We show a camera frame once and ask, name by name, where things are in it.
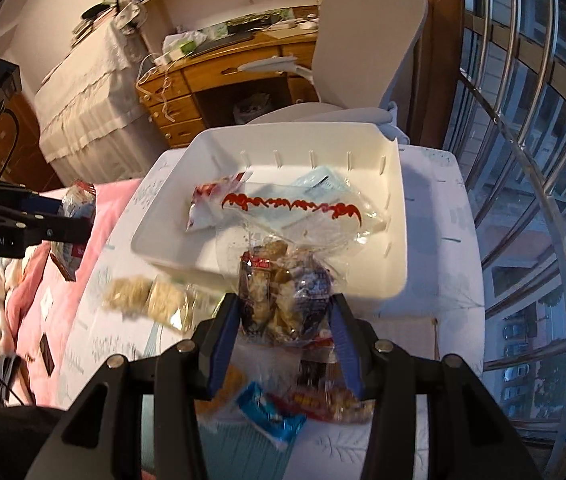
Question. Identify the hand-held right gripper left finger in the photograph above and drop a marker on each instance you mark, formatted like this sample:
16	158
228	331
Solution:
222	352

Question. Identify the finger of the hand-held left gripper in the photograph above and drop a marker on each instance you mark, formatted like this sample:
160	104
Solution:
23	197
58	230

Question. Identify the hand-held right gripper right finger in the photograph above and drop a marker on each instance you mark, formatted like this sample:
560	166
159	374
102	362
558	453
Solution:
348	360

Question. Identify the clear red-white snack packet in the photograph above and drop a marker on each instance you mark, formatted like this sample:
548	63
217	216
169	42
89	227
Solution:
75	255

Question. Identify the orange snack packet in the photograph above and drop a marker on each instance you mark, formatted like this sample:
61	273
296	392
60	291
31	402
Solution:
225	390

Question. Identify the dark red snack packet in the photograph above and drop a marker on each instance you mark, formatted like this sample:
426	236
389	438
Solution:
320	402

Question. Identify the blue snack packet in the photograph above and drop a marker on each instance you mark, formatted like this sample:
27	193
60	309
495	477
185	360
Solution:
268	412

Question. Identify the clear bag of brown snacks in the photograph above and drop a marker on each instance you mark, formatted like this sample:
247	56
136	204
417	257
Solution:
273	285

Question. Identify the white plastic bin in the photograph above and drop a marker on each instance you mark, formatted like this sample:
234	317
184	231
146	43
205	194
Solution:
283	155

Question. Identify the brown wooden door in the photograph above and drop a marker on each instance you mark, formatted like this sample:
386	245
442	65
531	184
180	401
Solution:
28	155

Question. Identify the pink blanket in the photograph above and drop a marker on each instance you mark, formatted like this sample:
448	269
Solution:
38	305

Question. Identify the clear packet of beige crackers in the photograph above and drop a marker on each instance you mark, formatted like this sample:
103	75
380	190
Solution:
153	302

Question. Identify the white lace furniture cover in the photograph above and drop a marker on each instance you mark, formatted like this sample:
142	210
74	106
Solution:
88	105

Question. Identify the dark card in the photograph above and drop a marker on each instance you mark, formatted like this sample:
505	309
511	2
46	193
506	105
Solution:
47	355

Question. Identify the stack of books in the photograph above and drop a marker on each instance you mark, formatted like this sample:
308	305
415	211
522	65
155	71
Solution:
93	22

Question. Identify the clear bag with red print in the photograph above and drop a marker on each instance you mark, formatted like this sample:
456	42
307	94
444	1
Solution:
288	217

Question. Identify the red and white snack packet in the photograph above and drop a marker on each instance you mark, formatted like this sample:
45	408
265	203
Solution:
208	202

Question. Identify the light blue packet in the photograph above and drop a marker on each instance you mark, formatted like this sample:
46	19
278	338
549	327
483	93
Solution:
320	185

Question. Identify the white plastic bag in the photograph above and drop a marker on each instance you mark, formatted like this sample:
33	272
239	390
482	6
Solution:
183	45

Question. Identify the dark clothing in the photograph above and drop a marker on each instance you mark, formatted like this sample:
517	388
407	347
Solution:
8	440

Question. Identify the wooden desk with drawers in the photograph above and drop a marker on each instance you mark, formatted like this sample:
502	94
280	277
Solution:
213	67

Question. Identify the black desk mat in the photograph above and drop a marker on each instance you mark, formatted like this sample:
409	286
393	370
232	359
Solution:
223	42

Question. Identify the metal window railing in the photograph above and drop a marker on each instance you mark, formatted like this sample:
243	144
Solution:
528	125

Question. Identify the grey office chair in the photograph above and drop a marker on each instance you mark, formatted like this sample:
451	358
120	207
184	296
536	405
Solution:
368	45

